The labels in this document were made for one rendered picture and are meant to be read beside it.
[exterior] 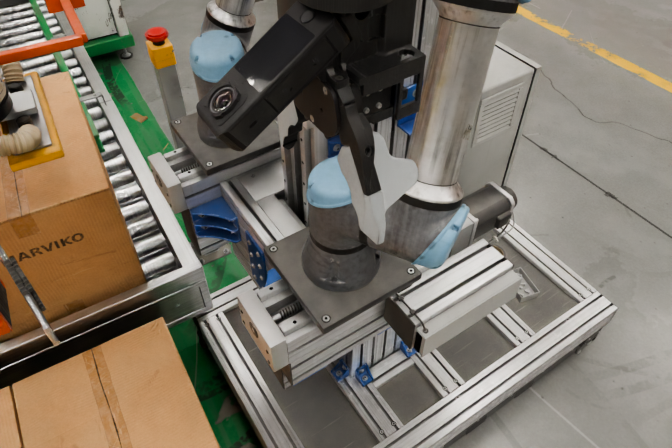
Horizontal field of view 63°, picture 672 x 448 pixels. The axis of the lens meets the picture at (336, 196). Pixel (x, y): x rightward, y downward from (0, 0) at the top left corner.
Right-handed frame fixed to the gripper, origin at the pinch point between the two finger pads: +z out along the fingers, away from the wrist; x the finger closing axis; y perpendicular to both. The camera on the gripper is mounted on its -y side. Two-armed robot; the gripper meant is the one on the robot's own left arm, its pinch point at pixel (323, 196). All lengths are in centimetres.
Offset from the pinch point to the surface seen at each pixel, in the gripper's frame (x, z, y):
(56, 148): 72, 35, -18
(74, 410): 55, 98, -39
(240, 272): 113, 152, 27
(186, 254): 82, 93, 2
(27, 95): 89, 32, -19
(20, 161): 71, 35, -25
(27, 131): 71, 29, -22
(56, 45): 90, 24, -10
